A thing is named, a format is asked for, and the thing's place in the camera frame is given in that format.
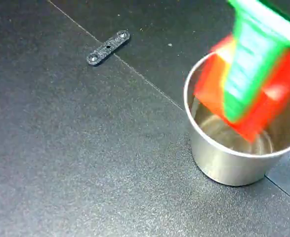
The red cube block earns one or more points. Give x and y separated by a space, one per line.
209 84

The black textured work board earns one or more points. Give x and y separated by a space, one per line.
60 148

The stainless steel cup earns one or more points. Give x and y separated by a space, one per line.
221 168

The black joining bracket with screws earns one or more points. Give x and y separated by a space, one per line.
107 47

